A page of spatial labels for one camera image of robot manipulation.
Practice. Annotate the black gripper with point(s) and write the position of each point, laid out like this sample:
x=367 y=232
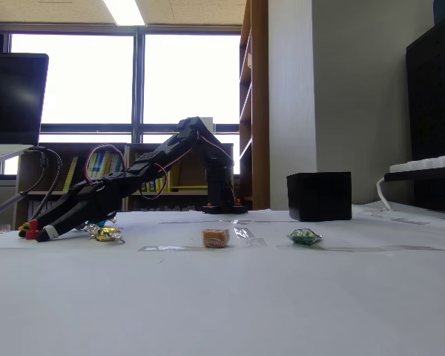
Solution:
x=75 y=208

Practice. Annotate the red pawn piece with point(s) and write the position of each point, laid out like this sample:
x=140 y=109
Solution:
x=32 y=234

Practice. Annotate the black box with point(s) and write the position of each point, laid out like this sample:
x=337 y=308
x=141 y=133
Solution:
x=319 y=196

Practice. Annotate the blue foil wrapped candy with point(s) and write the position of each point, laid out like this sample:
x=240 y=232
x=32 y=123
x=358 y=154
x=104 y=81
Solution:
x=102 y=223

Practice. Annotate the thin yellow book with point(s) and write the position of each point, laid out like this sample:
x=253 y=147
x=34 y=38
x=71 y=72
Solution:
x=70 y=172

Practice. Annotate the gold foil wrapped candy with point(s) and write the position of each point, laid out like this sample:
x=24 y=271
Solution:
x=109 y=234

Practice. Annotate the low wooden bookshelf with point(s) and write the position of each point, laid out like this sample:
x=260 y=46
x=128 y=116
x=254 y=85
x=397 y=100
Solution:
x=41 y=167

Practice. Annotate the grey metal stand rod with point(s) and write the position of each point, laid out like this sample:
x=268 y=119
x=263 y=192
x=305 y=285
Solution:
x=3 y=206

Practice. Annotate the silver laptop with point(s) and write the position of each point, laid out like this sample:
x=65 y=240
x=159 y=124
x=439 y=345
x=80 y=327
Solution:
x=13 y=96

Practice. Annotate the flat yellow book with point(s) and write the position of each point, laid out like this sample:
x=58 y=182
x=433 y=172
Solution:
x=189 y=187

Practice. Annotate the brown caramel candy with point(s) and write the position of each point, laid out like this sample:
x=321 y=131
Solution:
x=215 y=238

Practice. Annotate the white paper sign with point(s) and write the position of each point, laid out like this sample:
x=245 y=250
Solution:
x=210 y=122

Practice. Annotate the white paper table cover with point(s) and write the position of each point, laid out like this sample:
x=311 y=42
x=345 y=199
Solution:
x=222 y=296

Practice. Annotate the clear plastic wrapper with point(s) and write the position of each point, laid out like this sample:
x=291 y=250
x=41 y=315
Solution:
x=250 y=237

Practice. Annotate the ceiling light panel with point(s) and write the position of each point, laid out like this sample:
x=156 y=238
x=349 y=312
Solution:
x=124 y=11

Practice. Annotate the tall wooden bookshelf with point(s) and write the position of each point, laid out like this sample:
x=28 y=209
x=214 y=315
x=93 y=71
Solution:
x=260 y=111

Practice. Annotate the green foil wrapped candy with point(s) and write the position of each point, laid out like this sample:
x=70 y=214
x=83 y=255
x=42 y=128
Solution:
x=303 y=236

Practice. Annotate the black tray under power strip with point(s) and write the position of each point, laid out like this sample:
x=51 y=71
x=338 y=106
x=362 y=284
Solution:
x=422 y=175

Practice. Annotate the white keyboard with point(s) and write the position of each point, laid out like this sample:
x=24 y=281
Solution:
x=426 y=163

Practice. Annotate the black pegboard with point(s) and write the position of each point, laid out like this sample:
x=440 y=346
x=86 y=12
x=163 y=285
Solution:
x=434 y=104

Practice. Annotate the dark blue object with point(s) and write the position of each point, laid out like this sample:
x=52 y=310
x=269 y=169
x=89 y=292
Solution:
x=442 y=11

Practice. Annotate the dark window frame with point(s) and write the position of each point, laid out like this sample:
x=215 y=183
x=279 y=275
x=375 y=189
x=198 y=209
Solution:
x=138 y=85

